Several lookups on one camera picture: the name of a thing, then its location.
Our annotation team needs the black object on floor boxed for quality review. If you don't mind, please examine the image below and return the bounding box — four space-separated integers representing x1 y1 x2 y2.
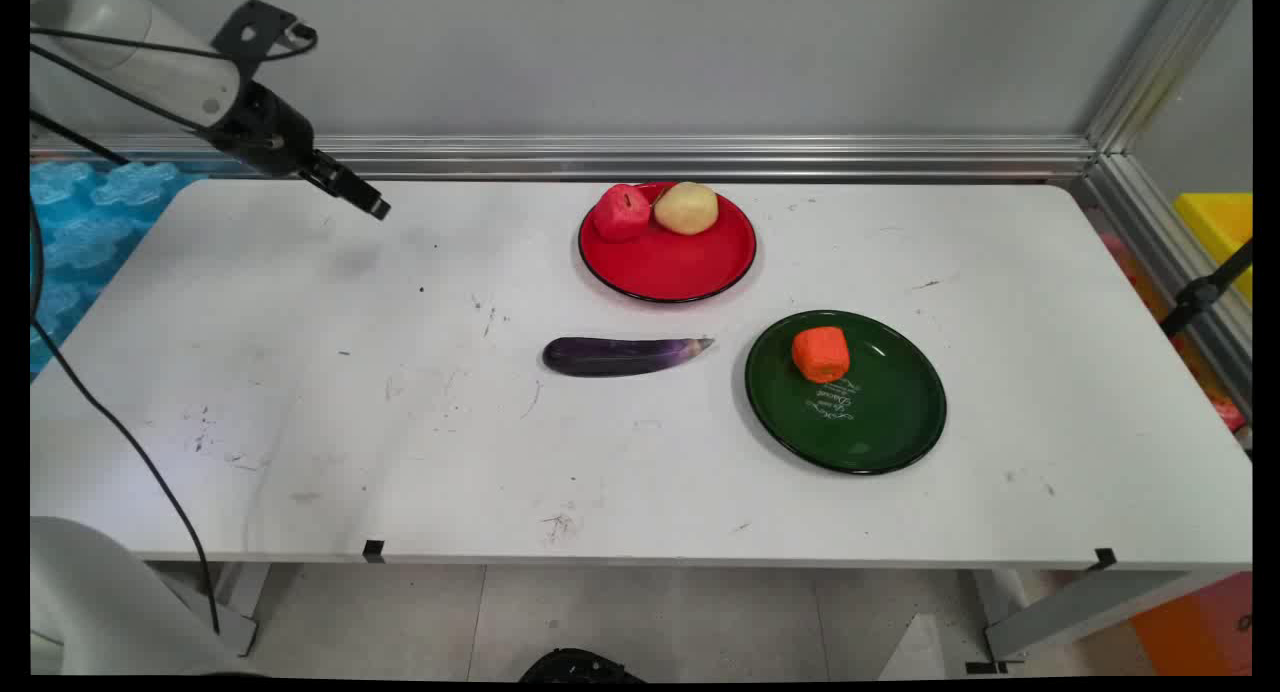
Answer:
518 648 646 684

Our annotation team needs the blue foam mat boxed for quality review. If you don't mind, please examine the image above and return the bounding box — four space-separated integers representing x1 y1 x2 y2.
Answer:
30 159 209 378

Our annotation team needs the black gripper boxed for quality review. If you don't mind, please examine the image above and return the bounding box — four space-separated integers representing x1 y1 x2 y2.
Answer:
200 78 391 221

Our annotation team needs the aluminium frame rail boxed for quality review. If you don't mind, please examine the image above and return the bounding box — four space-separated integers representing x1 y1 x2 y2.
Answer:
30 0 1253 428

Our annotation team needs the red toy apple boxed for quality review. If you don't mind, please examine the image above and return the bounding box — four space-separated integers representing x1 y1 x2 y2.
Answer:
593 183 654 244

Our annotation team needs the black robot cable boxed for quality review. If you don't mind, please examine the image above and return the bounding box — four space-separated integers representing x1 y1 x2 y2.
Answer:
30 24 222 636

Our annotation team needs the purple toy eggplant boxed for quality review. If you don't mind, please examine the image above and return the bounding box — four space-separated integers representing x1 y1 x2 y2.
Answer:
542 336 716 378

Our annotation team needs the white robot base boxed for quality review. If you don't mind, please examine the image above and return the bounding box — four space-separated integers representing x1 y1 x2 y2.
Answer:
30 516 263 678

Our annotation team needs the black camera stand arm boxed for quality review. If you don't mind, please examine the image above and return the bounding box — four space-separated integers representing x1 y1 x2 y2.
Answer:
1159 238 1253 339

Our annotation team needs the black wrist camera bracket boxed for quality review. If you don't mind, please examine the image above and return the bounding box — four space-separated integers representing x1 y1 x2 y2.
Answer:
209 0 320 76

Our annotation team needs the orange box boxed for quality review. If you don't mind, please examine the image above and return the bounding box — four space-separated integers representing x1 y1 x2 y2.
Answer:
1128 570 1253 677

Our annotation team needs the yellow toy potato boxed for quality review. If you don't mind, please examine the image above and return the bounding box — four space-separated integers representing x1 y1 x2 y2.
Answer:
653 181 720 237

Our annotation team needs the green enamel plate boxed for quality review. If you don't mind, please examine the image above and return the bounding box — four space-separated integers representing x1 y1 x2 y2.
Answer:
744 310 948 476

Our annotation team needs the red enamel plate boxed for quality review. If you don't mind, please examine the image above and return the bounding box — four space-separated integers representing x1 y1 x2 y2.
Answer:
577 181 758 305

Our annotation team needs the yellow plastic box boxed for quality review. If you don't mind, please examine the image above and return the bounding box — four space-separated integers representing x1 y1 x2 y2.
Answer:
1172 192 1253 308

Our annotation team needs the white table leg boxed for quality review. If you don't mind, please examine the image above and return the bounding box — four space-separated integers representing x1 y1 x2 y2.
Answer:
150 562 273 659
964 568 1216 675

